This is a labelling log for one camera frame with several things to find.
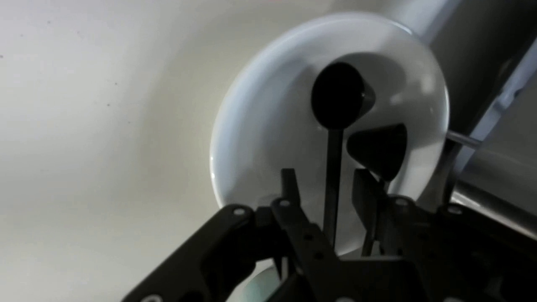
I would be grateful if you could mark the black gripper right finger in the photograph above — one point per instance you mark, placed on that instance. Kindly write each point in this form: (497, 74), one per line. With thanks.
(493, 259)

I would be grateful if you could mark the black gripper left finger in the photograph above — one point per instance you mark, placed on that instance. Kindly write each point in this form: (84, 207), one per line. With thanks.
(206, 267)

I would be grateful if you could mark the black long-handled scoop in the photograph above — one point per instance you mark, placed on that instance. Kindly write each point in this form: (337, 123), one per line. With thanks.
(335, 101)

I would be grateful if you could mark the white bowl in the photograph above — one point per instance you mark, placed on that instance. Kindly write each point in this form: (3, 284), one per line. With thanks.
(265, 121)

